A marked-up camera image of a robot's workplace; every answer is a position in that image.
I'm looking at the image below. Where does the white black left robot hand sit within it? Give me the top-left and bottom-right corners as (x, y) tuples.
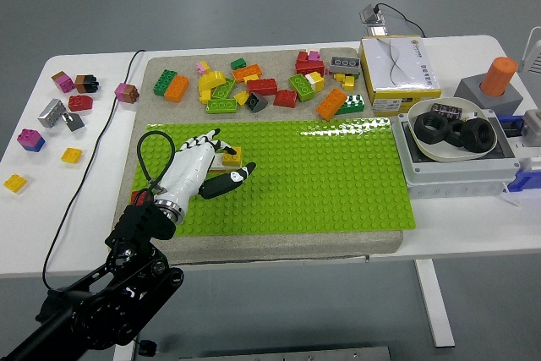
(152, 127), (258, 213)

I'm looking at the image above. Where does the yellow square toy brick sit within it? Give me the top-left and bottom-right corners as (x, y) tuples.
(221, 146), (243, 167)

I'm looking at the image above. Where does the lime brick with holes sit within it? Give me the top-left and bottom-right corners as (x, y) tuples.
(205, 97), (238, 115)

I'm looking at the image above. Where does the orange toy brick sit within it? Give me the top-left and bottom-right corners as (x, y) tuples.
(164, 74), (191, 103)
(232, 63), (264, 83)
(315, 87), (348, 121)

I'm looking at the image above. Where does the lime green toy brick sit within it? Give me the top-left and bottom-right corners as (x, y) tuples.
(288, 73), (317, 103)
(210, 77), (238, 100)

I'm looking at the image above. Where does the dark green toy brick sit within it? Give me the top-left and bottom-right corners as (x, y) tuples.
(152, 68), (178, 97)

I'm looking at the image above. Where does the yellow curved toy brick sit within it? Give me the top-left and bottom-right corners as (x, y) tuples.
(198, 69), (228, 94)

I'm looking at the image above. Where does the grey black sloped brick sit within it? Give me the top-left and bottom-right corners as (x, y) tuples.
(245, 92), (270, 113)

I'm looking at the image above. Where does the pink brown toy brick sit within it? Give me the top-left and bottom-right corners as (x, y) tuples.
(114, 82), (140, 104)

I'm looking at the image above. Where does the green studded baseplate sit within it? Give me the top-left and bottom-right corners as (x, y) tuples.
(129, 118), (418, 238)

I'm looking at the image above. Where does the red long toy brick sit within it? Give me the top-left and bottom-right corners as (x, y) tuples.
(247, 77), (279, 96)
(295, 59), (326, 77)

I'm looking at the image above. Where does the yellow flat toy brick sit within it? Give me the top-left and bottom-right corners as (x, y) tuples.
(61, 147), (84, 164)

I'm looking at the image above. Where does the silver sloped toy brick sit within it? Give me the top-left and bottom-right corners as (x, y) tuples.
(62, 112), (86, 133)

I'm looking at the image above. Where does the red sloped toy brick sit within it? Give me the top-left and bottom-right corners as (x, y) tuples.
(67, 94), (94, 112)

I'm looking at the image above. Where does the brown black toy brick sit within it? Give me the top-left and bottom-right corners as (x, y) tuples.
(74, 74), (101, 95)

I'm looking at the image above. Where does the silver studded toy brick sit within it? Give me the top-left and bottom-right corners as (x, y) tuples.
(37, 97), (68, 129)

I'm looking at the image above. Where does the brown-topped pink toy brick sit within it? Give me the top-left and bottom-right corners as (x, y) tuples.
(51, 70), (77, 94)

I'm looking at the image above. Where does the white yellow toy brick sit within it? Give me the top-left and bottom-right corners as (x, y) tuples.
(304, 71), (326, 92)

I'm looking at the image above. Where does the pink blue toy brick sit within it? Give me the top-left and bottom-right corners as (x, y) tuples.
(16, 128), (46, 154)

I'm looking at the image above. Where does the green white toy brick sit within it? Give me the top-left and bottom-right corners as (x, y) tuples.
(336, 93), (367, 116)

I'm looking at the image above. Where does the yellow white flat brick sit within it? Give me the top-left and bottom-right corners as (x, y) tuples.
(3, 173), (29, 196)

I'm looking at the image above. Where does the grey brick with holes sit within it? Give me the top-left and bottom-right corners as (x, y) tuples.
(329, 55), (362, 75)

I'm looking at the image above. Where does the grey-brown foam mat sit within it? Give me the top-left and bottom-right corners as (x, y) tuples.
(110, 46), (405, 270)

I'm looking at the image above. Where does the white table leg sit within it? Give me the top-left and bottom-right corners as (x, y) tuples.
(413, 258), (456, 349)
(112, 337), (143, 361)

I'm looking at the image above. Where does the white yellow cardboard box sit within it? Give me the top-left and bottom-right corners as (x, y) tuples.
(359, 35), (444, 116)

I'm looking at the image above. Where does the silver floor socket box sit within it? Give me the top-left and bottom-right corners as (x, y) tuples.
(358, 3), (390, 36)

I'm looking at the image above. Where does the white bowl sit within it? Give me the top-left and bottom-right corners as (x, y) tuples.
(407, 96), (502, 163)

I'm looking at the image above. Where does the large black hex nut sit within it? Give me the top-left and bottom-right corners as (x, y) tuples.
(459, 118), (498, 154)
(413, 111), (450, 145)

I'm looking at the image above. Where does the dark terminal strip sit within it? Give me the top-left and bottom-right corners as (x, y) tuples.
(430, 101), (462, 120)

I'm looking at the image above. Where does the small black hex nut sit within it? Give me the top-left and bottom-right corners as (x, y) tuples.
(443, 119), (468, 149)

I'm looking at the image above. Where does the grey junction box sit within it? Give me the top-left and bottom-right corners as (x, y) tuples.
(392, 109), (522, 200)

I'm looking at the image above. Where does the grey block holder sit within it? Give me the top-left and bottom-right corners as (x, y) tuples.
(454, 73), (525, 115)

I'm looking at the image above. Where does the white zip tie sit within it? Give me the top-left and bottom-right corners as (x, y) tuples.
(500, 183), (522, 209)

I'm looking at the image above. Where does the orange cylinder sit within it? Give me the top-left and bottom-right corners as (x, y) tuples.
(480, 56), (519, 98)

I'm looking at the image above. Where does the blue black plastic holder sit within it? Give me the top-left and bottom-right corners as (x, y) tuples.
(498, 113), (525, 138)

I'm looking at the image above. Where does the blue plastic part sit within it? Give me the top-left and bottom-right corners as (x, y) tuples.
(506, 168), (541, 194)

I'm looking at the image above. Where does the grey connector block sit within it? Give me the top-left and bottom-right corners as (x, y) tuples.
(522, 109), (541, 147)

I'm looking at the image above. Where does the thin black cable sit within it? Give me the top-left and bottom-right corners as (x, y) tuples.
(41, 48), (147, 345)

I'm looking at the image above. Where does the black socket cable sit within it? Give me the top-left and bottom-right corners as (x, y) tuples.
(375, 2), (428, 39)

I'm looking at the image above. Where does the white chair frame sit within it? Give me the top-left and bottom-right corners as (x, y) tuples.
(518, 26), (541, 79)

